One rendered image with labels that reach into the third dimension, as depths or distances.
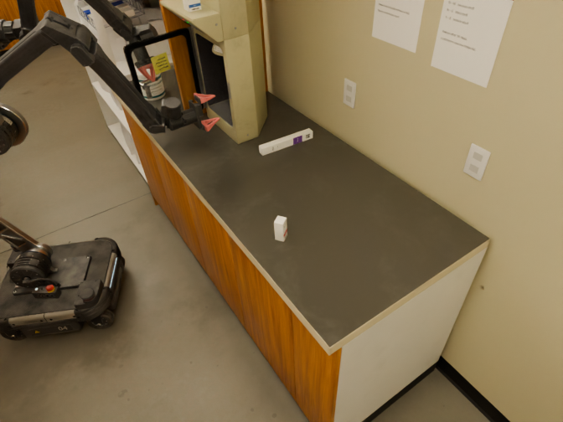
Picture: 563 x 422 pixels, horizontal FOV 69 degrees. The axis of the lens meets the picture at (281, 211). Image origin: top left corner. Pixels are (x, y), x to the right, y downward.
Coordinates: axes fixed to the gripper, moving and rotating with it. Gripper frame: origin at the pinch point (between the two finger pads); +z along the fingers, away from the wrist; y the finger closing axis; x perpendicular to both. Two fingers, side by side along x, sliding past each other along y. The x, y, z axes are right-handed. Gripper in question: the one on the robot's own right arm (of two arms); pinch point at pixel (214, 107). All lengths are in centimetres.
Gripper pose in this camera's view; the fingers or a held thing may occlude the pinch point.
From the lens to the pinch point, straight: 168.7
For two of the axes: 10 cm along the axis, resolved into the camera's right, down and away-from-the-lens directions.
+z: 8.3, -4.1, 3.8
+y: -0.8, -7.6, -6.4
